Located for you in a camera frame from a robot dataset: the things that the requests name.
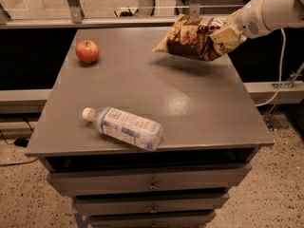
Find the grey metal railing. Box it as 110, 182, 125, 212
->
0, 0, 304, 30

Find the clear plastic water bottle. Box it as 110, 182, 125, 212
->
82, 106, 163, 151

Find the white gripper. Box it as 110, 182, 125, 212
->
210, 0, 271, 54

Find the white cable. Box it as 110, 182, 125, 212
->
255, 28, 287, 108

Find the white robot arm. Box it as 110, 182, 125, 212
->
210, 0, 304, 53

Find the red apple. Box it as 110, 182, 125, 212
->
75, 40, 100, 65

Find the black cable on floor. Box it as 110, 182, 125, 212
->
0, 117, 38, 167

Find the grey drawer cabinet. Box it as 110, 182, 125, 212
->
28, 28, 273, 228

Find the brown chip bag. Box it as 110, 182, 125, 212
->
153, 14, 225, 62

